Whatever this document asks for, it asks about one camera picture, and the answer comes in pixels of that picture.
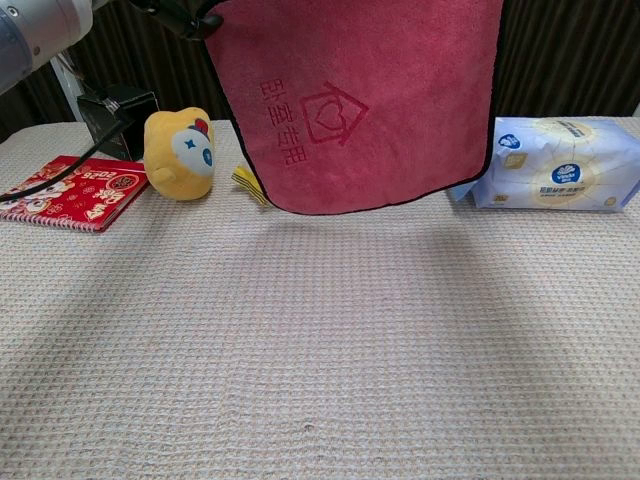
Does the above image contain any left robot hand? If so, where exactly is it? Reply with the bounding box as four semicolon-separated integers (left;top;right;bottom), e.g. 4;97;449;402
127;0;225;42

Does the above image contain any red and grey towel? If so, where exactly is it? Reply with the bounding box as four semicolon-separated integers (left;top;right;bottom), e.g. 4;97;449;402
203;0;505;216

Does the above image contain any black cube box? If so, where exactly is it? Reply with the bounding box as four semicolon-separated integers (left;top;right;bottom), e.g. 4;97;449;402
76;84;161;162

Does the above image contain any yellow plush toy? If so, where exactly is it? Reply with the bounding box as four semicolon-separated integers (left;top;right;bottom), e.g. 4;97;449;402
143;105;217;202

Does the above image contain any red spiral notebook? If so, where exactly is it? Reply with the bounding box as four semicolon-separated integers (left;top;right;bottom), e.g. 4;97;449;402
0;154;151;234

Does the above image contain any beige woven tablecloth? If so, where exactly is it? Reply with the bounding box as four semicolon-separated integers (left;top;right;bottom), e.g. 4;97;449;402
0;117;640;480

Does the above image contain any pale blue tissue pack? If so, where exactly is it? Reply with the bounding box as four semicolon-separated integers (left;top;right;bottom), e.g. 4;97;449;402
447;116;640;214

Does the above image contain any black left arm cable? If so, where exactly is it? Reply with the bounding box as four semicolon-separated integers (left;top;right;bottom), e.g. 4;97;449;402
0;97;135;204

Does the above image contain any grey partition post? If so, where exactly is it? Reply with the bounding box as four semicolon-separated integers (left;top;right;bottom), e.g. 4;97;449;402
49;52;86;125

